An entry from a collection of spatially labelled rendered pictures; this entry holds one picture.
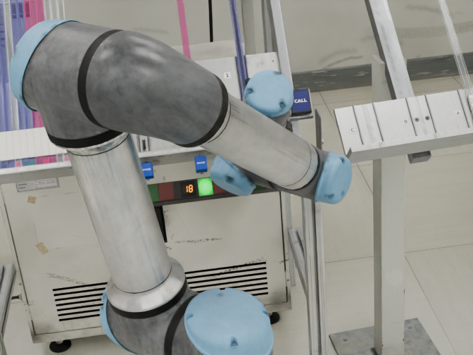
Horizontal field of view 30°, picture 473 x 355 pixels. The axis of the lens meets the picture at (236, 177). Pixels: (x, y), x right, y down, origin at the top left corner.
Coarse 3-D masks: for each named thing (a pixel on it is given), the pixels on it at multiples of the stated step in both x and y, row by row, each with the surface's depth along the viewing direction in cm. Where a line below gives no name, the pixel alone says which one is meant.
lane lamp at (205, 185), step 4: (200, 180) 179; (204, 180) 180; (208, 180) 180; (200, 184) 179; (204, 184) 179; (208, 184) 179; (200, 188) 179; (204, 188) 179; (208, 188) 179; (212, 188) 179; (200, 192) 179; (204, 192) 179; (208, 192) 179; (212, 192) 179
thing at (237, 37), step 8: (232, 0) 188; (232, 8) 187; (232, 16) 187; (232, 24) 186; (240, 40) 185; (240, 48) 185; (240, 56) 184; (240, 64) 184; (240, 72) 183; (240, 80) 183
